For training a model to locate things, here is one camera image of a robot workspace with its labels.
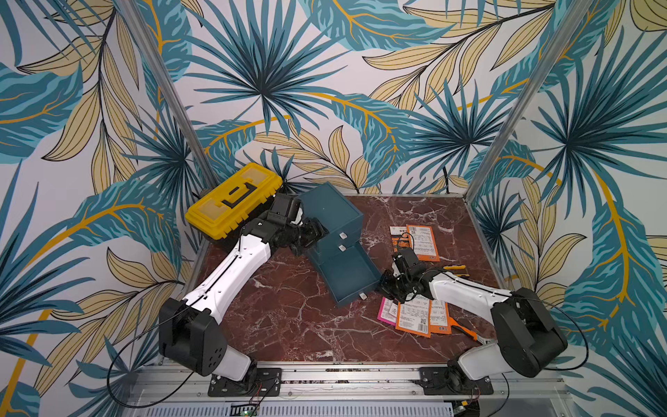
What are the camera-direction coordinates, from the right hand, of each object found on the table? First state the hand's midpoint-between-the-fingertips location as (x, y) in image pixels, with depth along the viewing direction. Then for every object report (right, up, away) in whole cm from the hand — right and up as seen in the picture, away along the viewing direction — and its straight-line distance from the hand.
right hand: (373, 288), depth 88 cm
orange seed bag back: (+22, +15, +18) cm, 32 cm away
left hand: (-16, +17, -10) cm, 26 cm away
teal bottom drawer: (-7, +3, +9) cm, 12 cm away
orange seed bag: (+13, -8, -4) cm, 15 cm away
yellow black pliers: (+33, +6, +10) cm, 35 cm away
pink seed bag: (+5, -7, -2) cm, 8 cm away
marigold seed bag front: (+13, +16, +18) cm, 27 cm away
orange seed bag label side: (+21, -10, -4) cm, 24 cm away
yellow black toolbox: (-50, +28, +4) cm, 57 cm away
